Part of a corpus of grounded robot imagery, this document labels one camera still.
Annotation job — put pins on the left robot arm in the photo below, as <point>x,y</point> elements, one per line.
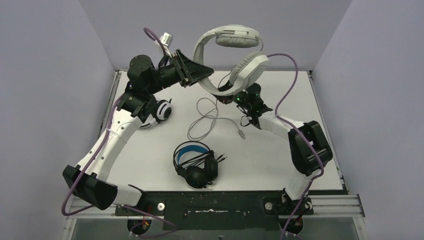
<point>136,109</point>

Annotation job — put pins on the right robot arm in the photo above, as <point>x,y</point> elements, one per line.
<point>309,148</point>

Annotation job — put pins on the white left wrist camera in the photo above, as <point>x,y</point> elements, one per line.
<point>166,40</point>

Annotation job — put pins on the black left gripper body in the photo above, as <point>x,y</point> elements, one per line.
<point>183,68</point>

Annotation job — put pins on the white and black headphones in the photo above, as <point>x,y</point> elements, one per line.
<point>161,113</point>

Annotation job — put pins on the grey white headphones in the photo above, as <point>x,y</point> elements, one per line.
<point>235,47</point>

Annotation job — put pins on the black headphones with blue band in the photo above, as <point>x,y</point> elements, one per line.
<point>196,163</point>

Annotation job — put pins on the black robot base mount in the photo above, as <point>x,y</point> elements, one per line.
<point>219,210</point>

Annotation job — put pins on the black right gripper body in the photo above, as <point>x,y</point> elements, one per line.
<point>240,100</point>

